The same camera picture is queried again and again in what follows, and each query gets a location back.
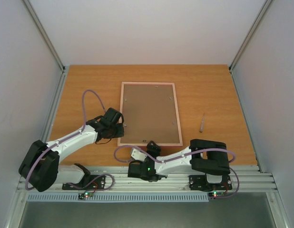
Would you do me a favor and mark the right controller board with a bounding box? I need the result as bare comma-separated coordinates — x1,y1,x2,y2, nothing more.
208,191,225,199

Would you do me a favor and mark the left controller board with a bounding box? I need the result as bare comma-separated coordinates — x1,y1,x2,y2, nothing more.
78,192,94,200

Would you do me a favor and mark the grey slotted cable duct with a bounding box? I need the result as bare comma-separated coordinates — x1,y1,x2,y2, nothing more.
27,192,209,203

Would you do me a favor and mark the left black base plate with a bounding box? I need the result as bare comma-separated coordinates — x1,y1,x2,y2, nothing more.
62,175,106,190

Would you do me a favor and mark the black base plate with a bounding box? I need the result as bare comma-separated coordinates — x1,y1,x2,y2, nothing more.
189,174,233,192
62,175,106,190

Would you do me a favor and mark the left aluminium corner post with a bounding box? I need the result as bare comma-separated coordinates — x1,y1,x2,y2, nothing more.
21,0,65,72

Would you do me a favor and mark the aluminium front rail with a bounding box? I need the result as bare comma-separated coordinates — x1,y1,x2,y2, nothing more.
16,165,278,193

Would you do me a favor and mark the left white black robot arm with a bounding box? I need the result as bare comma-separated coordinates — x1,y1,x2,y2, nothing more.
19,108,124,192

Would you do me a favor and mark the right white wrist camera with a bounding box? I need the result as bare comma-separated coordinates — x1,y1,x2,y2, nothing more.
130,147,147,162

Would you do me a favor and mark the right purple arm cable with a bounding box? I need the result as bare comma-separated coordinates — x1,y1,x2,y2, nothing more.
113,145,240,198

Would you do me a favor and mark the pink photo frame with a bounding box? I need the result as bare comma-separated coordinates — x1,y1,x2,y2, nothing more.
118,82,183,147

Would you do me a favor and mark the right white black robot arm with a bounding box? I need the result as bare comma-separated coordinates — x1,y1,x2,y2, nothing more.
127,139,231,188

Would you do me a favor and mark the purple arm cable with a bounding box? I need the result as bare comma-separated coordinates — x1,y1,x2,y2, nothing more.
113,145,240,198
24,89,116,191

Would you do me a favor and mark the aluminium corner post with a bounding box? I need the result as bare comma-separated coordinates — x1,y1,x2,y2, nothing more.
21,0,65,72
228,0,274,72

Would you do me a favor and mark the controller board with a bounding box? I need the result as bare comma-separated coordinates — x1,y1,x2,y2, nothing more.
208,191,225,199
78,192,94,200

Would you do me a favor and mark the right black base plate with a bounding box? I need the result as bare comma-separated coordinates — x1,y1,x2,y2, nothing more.
189,174,233,192

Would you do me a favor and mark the right aluminium corner post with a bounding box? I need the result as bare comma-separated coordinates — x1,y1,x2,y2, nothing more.
228,0,274,72

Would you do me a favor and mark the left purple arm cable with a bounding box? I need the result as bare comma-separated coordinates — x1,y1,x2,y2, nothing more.
24,89,116,191

